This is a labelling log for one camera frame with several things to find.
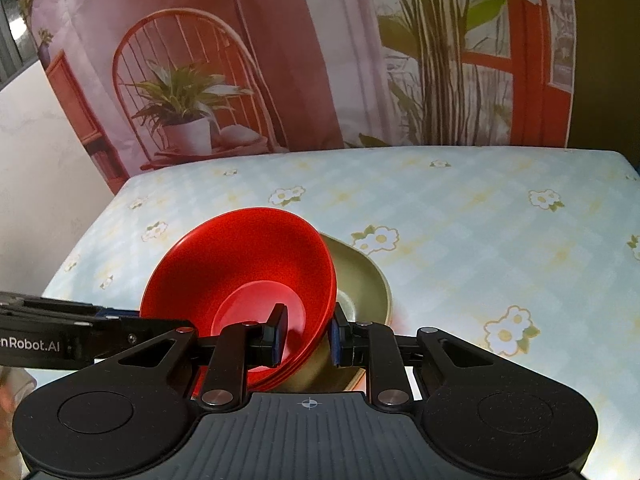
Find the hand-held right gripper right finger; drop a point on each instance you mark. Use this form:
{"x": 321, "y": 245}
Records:
{"x": 336, "y": 340}

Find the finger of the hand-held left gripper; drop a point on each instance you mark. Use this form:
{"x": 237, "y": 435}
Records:
{"x": 117, "y": 314}

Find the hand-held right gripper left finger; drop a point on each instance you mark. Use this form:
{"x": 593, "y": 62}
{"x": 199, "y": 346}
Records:
{"x": 277, "y": 332}

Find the large green plastic plate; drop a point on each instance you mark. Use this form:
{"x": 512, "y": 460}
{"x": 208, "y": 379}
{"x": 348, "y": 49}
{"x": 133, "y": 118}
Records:
{"x": 360, "y": 280}

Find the printed backdrop cloth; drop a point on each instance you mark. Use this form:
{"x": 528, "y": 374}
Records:
{"x": 300, "y": 60}

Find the olive wooden panel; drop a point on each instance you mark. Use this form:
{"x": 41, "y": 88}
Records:
{"x": 600, "y": 85}

